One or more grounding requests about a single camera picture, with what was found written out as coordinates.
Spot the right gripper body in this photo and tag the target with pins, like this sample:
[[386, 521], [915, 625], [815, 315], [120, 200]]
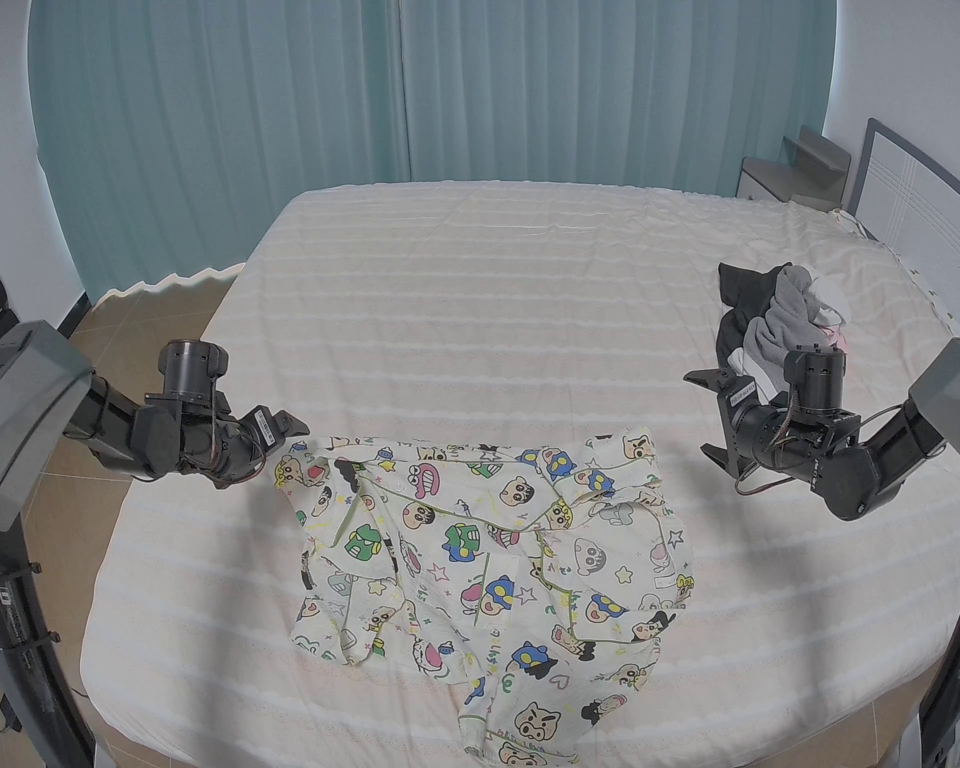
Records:
[[761, 435]]

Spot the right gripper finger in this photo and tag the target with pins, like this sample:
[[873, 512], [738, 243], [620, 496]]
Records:
[[721, 459], [709, 377]]

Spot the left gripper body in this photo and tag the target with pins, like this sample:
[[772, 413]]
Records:
[[256, 439]]

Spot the white printed pyjama top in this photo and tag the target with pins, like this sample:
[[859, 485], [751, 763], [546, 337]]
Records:
[[465, 570]]

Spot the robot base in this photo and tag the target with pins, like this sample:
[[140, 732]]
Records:
[[909, 742]]

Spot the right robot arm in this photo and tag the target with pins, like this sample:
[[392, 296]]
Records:
[[855, 472]]

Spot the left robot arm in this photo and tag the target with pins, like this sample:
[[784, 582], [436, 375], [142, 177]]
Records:
[[45, 405]]

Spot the pile of clothes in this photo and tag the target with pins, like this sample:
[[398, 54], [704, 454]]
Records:
[[757, 307]]

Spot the bed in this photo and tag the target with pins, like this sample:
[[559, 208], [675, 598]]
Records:
[[487, 300]]

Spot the grey bedside table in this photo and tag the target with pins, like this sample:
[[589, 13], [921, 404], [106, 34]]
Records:
[[795, 176]]

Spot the blue-green curtain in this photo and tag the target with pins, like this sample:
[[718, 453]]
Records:
[[600, 90], [225, 135]]

